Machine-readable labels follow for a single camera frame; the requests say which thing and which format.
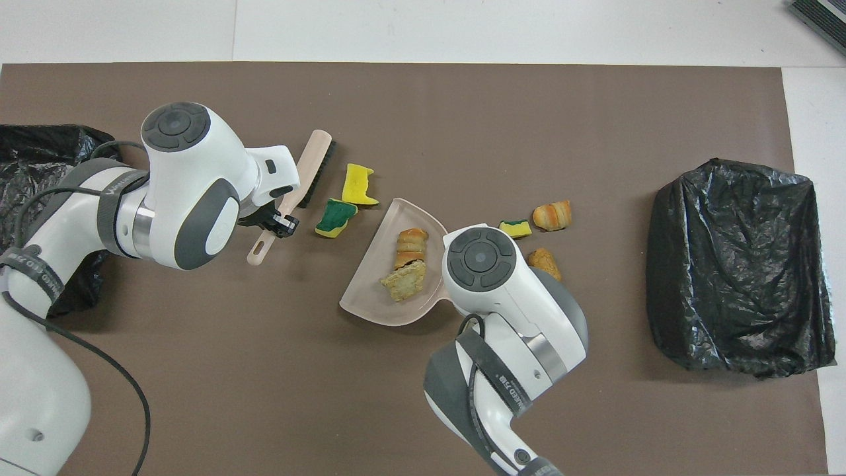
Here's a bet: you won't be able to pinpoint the brown table mat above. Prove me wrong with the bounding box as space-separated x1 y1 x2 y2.
0 62 829 476

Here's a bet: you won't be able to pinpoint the pale crumbly bread piece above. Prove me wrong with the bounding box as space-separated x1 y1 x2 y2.
380 260 427 303

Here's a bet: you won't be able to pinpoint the beige plastic dustpan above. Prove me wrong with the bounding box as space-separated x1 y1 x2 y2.
339 198 457 327

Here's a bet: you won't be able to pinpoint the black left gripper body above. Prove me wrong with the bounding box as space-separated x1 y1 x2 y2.
239 204 280 229

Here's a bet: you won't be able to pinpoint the black bag-lined bin pink spot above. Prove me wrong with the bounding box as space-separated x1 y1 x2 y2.
0 124 123 318

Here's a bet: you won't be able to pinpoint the large yellow green sponge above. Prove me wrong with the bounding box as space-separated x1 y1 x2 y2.
315 199 359 239

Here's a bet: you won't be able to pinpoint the striped orange croissant piece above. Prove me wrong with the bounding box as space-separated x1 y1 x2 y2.
533 200 572 232

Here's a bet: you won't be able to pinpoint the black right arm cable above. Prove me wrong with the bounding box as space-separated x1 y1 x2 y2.
459 314 529 476

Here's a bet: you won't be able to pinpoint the cylindrical golden bread roll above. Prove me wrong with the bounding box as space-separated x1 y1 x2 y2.
527 247 562 283

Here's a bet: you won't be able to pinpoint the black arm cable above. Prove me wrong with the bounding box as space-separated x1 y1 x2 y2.
0 140 153 476
459 314 529 476

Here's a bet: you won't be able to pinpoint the beige hand brush black bristles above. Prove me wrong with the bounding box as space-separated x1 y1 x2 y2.
247 130 338 266

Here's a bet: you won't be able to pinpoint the notched all-yellow sponge piece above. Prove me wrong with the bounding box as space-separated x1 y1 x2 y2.
342 163 380 206

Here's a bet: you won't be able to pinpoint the grey ribbed panel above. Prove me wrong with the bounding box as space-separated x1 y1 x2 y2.
788 0 846 57

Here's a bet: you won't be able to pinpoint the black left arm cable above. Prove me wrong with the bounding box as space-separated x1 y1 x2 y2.
0 140 153 476

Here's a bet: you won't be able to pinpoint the brown croissant end piece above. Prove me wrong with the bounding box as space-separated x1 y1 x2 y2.
395 227 430 268

